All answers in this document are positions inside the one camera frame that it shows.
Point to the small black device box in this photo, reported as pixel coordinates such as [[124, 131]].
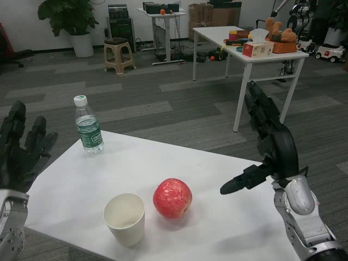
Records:
[[173, 7]]

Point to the red apple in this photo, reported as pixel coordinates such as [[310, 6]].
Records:
[[172, 198]]

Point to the wide black device box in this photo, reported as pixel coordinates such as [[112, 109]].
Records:
[[150, 7]]

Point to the open cardboard box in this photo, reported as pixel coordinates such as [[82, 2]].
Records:
[[199, 13]]

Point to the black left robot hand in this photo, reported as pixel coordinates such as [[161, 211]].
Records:
[[13, 163]]

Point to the large potted plant, white pot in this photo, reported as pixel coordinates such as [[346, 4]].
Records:
[[68, 16]]

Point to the white table with metal legs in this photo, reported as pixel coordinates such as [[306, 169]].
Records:
[[214, 34]]

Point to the dark potted plant, white pot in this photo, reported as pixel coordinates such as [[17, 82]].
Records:
[[333, 16]]

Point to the white standing desk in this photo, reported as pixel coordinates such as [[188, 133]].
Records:
[[168, 35]]

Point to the beige plastic stool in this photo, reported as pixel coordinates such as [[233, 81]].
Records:
[[119, 47]]

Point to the red panel object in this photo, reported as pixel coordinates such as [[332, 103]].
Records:
[[5, 38]]

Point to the large closed cardboard box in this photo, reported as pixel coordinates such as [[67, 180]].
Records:
[[225, 15]]

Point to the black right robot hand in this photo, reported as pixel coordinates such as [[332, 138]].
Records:
[[282, 149]]

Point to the clear green-label water bottle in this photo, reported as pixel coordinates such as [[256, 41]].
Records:
[[89, 133]]

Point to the red and yellow cup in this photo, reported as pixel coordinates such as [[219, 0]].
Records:
[[233, 36]]

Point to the white paper cup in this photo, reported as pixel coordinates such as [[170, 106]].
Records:
[[125, 225]]

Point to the black equipment case stack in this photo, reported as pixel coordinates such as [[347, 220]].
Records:
[[121, 32]]

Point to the grey floor fan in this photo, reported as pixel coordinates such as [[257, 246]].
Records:
[[160, 38]]

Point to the brown teddy bear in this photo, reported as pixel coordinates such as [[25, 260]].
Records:
[[280, 31]]

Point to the white toy car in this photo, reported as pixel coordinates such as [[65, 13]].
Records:
[[330, 53], [305, 45]]

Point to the black and yellow stick toy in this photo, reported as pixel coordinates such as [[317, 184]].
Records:
[[233, 42]]

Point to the red and white tissue box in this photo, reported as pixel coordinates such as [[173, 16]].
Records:
[[257, 50]]

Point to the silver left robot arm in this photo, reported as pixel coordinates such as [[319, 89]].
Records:
[[12, 217]]

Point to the silver black humanoid robot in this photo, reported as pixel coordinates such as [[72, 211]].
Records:
[[301, 13]]

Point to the wooden crate stack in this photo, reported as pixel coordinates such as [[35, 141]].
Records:
[[345, 62]]

